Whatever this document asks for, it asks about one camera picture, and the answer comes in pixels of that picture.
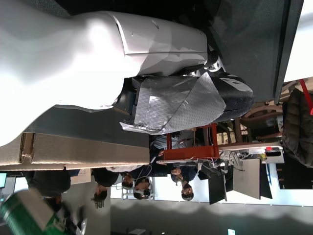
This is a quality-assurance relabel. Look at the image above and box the black monitor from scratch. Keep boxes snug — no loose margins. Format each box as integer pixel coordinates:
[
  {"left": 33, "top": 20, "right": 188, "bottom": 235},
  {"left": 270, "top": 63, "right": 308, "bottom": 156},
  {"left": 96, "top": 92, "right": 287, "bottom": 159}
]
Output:
[{"left": 208, "top": 174, "right": 227, "bottom": 205}]

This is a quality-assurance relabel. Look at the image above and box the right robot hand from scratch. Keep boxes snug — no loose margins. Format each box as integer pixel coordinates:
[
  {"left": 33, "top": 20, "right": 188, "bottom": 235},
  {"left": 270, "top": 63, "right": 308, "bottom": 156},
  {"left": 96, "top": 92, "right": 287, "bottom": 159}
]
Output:
[{"left": 0, "top": 0, "right": 255, "bottom": 235}]

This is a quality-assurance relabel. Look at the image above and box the black cabinet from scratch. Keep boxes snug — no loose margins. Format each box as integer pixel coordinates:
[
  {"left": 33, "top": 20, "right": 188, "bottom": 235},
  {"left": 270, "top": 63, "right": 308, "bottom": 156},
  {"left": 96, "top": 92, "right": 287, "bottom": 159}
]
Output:
[{"left": 276, "top": 156, "right": 313, "bottom": 189}]

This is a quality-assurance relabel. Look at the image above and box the open cardboard box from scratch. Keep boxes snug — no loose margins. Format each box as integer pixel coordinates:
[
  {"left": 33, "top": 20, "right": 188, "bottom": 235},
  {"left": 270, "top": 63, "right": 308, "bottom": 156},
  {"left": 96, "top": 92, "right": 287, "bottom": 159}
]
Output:
[{"left": 0, "top": 132, "right": 150, "bottom": 172}]

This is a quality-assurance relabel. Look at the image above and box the white device with red button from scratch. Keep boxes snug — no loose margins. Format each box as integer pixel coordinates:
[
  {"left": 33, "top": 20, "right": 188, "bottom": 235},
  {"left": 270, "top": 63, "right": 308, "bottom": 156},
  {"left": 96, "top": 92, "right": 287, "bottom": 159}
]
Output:
[{"left": 260, "top": 145, "right": 286, "bottom": 164}]

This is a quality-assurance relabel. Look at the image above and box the seated person with headset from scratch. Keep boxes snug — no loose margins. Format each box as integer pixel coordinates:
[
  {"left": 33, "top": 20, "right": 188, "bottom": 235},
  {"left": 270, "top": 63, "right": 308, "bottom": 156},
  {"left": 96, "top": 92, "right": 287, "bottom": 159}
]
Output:
[{"left": 133, "top": 178, "right": 152, "bottom": 200}]

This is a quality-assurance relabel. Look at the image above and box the black padded jacket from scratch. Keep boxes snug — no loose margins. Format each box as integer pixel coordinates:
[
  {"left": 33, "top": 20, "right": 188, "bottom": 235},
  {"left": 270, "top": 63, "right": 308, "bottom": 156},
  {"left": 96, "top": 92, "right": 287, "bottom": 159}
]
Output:
[{"left": 282, "top": 88, "right": 313, "bottom": 168}]

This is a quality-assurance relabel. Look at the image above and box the red pole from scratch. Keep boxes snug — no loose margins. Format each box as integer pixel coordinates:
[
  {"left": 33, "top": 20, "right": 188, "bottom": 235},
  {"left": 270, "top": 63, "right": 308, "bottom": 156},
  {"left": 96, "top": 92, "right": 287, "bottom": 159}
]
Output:
[{"left": 298, "top": 78, "right": 313, "bottom": 111}]

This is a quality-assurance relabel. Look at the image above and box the person in grey shirt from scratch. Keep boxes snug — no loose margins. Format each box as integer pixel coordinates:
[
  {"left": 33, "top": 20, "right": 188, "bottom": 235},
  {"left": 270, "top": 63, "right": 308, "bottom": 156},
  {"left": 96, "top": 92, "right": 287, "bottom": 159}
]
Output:
[{"left": 149, "top": 131, "right": 191, "bottom": 157}]

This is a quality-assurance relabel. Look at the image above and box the white panel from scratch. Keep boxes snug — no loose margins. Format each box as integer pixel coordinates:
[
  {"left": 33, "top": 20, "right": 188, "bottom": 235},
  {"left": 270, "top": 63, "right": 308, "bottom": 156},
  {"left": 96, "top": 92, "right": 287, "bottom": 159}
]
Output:
[{"left": 232, "top": 158, "right": 261, "bottom": 200}]

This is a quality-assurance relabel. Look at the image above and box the green drink can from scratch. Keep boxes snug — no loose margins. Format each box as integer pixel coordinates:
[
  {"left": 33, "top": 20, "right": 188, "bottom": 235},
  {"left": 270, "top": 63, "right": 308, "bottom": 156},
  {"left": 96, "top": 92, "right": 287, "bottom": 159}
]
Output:
[{"left": 0, "top": 188, "right": 67, "bottom": 235}]

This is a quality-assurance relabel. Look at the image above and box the person in dark top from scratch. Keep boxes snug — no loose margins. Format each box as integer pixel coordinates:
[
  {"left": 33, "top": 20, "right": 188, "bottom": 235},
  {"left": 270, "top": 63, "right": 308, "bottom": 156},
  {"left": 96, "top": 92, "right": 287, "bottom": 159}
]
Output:
[{"left": 92, "top": 168, "right": 118, "bottom": 204}]

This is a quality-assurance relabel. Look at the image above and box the red metal frame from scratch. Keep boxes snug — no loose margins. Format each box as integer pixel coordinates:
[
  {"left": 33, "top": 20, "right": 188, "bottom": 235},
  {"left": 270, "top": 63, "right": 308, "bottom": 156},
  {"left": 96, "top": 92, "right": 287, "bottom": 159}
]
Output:
[{"left": 162, "top": 123, "right": 220, "bottom": 161}]

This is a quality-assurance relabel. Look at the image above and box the person with face mask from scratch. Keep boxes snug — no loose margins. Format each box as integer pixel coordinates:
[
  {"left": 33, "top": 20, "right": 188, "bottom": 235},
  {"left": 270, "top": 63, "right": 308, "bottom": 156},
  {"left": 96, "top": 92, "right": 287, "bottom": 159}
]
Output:
[{"left": 170, "top": 166, "right": 196, "bottom": 202}]

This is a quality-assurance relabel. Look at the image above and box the person in black jacket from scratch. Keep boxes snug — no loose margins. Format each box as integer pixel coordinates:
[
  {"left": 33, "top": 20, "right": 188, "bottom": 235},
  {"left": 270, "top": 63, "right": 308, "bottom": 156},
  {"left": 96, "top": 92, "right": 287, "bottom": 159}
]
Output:
[{"left": 25, "top": 170, "right": 72, "bottom": 213}]

